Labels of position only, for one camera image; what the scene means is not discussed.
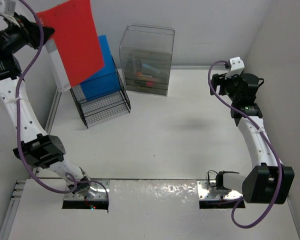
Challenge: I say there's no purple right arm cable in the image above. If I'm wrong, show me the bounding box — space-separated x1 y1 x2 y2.
208 59 283 229

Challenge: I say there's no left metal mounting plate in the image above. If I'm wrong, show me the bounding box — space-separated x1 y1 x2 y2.
63 179 111 202

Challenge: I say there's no clear plastic drawer organizer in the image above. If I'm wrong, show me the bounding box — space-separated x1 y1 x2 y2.
119 24 175 96

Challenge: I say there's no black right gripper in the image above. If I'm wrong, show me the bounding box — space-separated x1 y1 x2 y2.
209 71 243 102

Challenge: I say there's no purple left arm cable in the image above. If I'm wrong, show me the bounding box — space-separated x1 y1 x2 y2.
14 0 110 202

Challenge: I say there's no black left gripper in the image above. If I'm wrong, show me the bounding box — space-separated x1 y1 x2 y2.
0 12 55 55

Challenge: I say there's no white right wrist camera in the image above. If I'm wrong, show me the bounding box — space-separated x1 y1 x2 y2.
225 56 245 79

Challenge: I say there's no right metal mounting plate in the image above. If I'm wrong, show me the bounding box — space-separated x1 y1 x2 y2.
197 179 243 201

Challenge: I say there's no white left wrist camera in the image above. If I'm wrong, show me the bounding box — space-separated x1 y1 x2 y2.
0 0 16 17

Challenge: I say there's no red folder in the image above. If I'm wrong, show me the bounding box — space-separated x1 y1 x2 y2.
37 0 105 92

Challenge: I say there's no metal mounting plate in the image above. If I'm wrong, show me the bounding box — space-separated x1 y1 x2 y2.
63 179 111 202
197 179 243 201

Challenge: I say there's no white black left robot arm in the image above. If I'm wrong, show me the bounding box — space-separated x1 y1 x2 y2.
0 13 91 196

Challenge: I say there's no orange black highlighter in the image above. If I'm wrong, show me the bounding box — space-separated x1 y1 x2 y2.
136 72 154 78

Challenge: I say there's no blue folder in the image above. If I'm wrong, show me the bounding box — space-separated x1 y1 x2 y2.
80 35 121 101

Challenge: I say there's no black wire mesh shelf rack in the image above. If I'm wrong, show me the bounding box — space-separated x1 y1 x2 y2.
70 60 131 128

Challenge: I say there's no pink black highlighter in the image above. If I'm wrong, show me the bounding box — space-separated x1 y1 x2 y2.
138 80 155 88

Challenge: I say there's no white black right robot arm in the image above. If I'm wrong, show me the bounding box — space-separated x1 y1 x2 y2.
211 73 295 205

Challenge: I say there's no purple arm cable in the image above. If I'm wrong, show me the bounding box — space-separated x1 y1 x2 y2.
208 59 283 229
14 0 110 202

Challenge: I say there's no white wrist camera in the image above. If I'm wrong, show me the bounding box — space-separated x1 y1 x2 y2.
0 0 16 17
225 56 245 79

